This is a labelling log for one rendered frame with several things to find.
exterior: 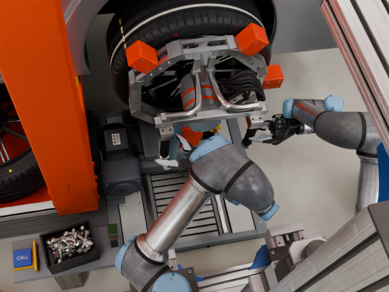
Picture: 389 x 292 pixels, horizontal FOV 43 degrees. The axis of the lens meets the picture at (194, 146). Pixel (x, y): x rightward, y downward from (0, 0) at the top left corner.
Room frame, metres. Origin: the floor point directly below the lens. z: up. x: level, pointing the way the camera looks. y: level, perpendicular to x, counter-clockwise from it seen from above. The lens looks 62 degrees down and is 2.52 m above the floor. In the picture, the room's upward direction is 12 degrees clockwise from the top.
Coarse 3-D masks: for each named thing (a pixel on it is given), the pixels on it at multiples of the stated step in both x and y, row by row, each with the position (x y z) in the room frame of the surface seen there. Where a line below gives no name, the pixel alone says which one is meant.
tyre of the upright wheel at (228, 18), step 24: (144, 0) 1.29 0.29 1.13; (168, 0) 1.28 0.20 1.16; (192, 0) 1.29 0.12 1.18; (216, 0) 1.33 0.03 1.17; (240, 0) 1.39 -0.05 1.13; (120, 24) 1.23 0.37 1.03; (144, 24) 1.19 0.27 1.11; (168, 24) 1.18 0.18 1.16; (192, 24) 1.19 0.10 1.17; (216, 24) 1.22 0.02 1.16; (240, 24) 1.26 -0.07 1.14; (120, 48) 1.15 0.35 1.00; (264, 48) 1.31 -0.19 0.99; (120, 72) 1.09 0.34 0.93; (120, 96) 1.09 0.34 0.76
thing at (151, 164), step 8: (128, 112) 1.38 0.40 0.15; (128, 120) 1.31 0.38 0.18; (136, 120) 1.33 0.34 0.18; (136, 128) 1.29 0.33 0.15; (136, 136) 1.25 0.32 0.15; (136, 144) 1.20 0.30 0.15; (136, 152) 1.14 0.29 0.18; (144, 160) 1.12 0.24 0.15; (152, 160) 1.13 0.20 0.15; (144, 168) 1.07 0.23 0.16; (152, 168) 1.08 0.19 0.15; (160, 168) 1.10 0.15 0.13
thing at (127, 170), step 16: (112, 128) 1.13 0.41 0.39; (128, 128) 1.18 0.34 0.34; (112, 144) 1.03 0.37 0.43; (128, 144) 1.05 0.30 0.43; (112, 160) 0.96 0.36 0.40; (128, 160) 0.98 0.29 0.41; (112, 176) 0.88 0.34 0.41; (128, 176) 0.90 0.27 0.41; (112, 192) 0.84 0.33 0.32; (128, 192) 0.87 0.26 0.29
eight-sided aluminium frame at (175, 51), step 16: (176, 48) 1.11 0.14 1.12; (192, 48) 1.13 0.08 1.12; (208, 48) 1.14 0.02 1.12; (224, 48) 1.16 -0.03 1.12; (240, 48) 1.19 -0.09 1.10; (160, 64) 1.07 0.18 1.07; (256, 64) 1.21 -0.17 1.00; (144, 80) 1.05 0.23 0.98; (240, 96) 1.25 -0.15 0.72; (144, 112) 1.05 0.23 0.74; (160, 112) 1.11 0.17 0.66
